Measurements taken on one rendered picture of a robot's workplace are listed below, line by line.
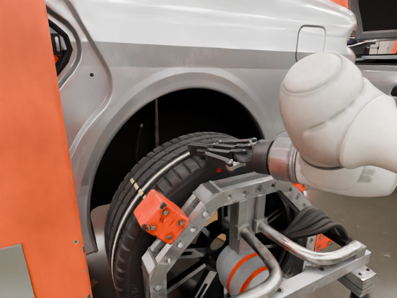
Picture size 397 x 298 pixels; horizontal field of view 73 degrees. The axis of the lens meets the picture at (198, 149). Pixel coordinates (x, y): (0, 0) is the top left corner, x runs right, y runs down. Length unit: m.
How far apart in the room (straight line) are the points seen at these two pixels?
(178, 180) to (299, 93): 0.40
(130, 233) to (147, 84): 0.48
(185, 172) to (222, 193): 0.11
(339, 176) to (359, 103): 0.15
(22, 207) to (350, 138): 0.40
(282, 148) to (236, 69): 0.58
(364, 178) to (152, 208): 0.39
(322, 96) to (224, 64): 0.73
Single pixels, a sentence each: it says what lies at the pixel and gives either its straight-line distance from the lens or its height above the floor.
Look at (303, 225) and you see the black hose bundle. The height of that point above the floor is 1.02.
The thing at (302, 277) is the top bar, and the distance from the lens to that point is 0.65.
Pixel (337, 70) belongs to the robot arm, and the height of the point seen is 1.39.
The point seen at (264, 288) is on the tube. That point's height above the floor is 1.01.
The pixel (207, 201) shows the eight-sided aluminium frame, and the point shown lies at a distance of 0.61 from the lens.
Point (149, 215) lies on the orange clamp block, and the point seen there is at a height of 1.10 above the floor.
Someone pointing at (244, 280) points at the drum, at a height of 0.90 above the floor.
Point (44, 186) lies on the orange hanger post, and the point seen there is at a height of 1.26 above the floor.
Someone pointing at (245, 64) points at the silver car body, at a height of 1.39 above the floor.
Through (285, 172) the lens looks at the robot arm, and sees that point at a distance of 0.54.
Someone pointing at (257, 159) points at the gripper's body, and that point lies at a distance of 0.56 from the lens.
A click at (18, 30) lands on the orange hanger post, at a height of 1.44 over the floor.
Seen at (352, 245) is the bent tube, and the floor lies 1.01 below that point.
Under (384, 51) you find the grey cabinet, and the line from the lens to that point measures 8.73.
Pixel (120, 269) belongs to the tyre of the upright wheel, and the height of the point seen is 0.92.
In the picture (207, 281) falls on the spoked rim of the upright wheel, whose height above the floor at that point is 0.76.
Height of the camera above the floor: 1.41
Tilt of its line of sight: 18 degrees down
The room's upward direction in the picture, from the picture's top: straight up
